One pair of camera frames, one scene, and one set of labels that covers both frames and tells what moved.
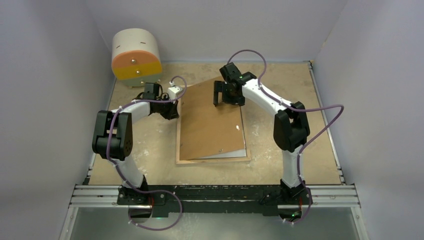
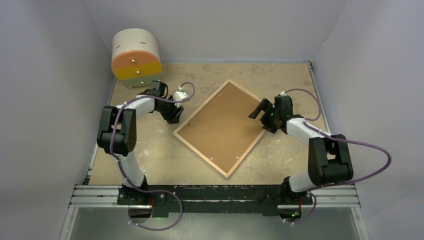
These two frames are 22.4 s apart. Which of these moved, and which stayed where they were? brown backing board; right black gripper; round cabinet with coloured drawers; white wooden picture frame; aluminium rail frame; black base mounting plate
Moved: brown backing board; right black gripper; white wooden picture frame
Stayed: round cabinet with coloured drawers; black base mounting plate; aluminium rail frame
